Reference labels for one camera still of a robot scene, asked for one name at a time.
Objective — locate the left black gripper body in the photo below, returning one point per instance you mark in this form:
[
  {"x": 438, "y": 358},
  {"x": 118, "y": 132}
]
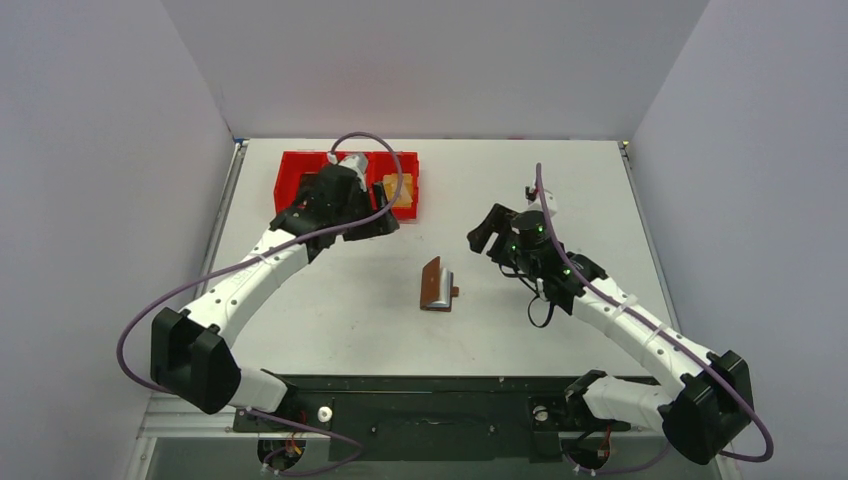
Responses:
[{"x": 358, "y": 209}]

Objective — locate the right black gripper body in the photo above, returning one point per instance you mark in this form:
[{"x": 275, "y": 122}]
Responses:
[{"x": 500, "y": 234}]

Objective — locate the brown leather card holder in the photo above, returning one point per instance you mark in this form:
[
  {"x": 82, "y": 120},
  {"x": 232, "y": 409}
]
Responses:
[{"x": 438, "y": 289}]

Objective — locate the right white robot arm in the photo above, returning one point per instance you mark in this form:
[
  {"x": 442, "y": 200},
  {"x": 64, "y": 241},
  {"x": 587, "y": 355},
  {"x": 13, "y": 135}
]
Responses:
[{"x": 700, "y": 400}]

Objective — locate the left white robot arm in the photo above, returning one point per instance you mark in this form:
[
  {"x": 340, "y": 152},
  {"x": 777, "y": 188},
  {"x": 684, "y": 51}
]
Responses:
[{"x": 191, "y": 348}]

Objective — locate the yellow card holder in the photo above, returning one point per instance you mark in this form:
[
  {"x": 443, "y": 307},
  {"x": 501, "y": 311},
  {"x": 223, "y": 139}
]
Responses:
[{"x": 400, "y": 187}]

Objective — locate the red left bin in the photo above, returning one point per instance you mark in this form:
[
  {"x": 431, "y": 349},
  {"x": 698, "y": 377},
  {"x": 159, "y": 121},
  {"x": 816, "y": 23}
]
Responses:
[{"x": 296, "y": 170}]

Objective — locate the red bin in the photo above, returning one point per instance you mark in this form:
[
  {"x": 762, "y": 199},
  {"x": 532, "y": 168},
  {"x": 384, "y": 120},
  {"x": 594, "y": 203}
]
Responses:
[
  {"x": 381, "y": 169},
  {"x": 296, "y": 170},
  {"x": 331, "y": 156}
]

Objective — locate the red right bin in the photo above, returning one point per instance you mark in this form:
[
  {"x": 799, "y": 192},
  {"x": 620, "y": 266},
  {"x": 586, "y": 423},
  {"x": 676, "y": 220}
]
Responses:
[{"x": 381, "y": 169}]

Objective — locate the red middle bin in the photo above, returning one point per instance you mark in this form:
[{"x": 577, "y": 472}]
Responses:
[{"x": 331, "y": 156}]

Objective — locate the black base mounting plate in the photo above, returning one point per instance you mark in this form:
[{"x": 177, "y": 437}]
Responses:
[{"x": 420, "y": 418}]

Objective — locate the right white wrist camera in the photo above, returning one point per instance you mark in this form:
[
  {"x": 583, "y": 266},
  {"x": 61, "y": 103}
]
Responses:
[{"x": 536, "y": 199}]

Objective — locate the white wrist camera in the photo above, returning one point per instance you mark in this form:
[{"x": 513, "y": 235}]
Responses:
[
  {"x": 354, "y": 162},
  {"x": 536, "y": 199}
]

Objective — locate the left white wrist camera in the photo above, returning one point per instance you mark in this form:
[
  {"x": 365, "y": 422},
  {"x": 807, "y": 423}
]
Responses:
[{"x": 354, "y": 162}]

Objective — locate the aluminium frame rail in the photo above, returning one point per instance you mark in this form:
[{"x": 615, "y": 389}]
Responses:
[{"x": 168, "y": 417}]

